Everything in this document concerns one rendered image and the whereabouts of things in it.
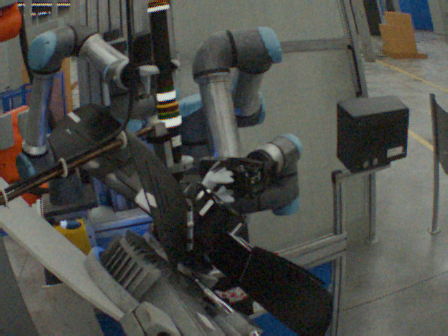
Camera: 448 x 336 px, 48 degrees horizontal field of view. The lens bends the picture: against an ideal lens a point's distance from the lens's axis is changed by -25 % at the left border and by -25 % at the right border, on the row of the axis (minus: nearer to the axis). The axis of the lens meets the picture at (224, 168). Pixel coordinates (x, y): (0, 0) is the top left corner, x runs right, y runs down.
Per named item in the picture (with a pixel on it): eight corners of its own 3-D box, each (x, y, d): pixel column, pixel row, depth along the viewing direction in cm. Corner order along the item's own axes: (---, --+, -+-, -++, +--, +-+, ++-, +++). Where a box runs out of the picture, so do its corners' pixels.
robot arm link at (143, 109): (158, 124, 151) (153, 82, 148) (128, 138, 142) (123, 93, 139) (135, 125, 156) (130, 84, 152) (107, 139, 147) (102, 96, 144)
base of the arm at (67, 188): (49, 195, 198) (44, 169, 195) (82, 187, 202) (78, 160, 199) (50, 208, 184) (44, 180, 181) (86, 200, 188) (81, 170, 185)
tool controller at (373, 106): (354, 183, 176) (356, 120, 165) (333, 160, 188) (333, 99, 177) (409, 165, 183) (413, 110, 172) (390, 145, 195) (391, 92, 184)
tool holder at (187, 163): (170, 178, 118) (163, 125, 115) (144, 174, 122) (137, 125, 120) (201, 163, 125) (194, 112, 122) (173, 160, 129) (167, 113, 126)
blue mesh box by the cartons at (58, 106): (7, 164, 732) (-1, 97, 704) (28, 142, 852) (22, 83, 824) (54, 151, 734) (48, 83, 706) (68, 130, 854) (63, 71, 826)
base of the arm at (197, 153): (174, 166, 211) (170, 136, 208) (219, 156, 215) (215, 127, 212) (186, 178, 197) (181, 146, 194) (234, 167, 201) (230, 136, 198)
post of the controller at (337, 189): (336, 235, 182) (335, 174, 176) (333, 233, 184) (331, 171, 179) (344, 233, 182) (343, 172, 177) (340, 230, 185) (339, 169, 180)
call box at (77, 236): (50, 270, 152) (40, 237, 149) (48, 257, 161) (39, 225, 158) (95, 264, 156) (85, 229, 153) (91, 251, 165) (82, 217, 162)
